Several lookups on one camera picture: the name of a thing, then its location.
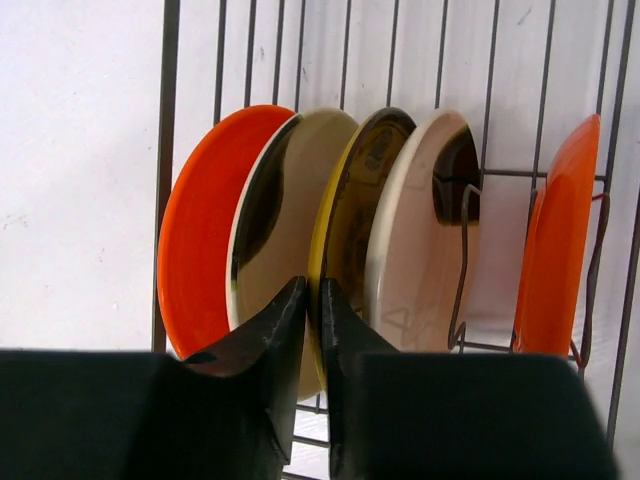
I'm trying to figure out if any cream plate with black patch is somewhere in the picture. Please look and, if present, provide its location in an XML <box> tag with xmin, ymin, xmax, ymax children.
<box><xmin>225</xmin><ymin>107</ymin><xmax>361</xmax><ymax>401</ymax></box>

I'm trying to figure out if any orange plate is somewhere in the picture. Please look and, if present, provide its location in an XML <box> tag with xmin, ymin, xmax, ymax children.
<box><xmin>513</xmin><ymin>114</ymin><xmax>600</xmax><ymax>356</ymax></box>
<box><xmin>156</xmin><ymin>105</ymin><xmax>294</xmax><ymax>359</ymax></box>

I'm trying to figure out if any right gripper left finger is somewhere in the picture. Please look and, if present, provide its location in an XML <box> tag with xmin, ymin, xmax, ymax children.
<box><xmin>1</xmin><ymin>277</ymin><xmax>306</xmax><ymax>479</ymax></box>

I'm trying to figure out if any yellow patterned plate brown rim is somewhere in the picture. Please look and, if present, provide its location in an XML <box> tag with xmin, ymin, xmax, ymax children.
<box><xmin>307</xmin><ymin>107</ymin><xmax>416</xmax><ymax>389</ymax></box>

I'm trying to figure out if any cream plate with black flowers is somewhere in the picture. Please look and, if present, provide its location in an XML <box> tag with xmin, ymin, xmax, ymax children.
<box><xmin>363</xmin><ymin>109</ymin><xmax>480</xmax><ymax>353</ymax></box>

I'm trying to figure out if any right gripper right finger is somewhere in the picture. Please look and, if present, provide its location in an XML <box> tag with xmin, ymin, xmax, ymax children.
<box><xmin>321</xmin><ymin>279</ymin><xmax>619</xmax><ymax>479</ymax></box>

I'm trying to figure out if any grey wire dish rack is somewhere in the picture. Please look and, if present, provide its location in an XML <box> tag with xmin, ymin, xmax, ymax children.
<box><xmin>155</xmin><ymin>1</ymin><xmax>639</xmax><ymax>479</ymax></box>

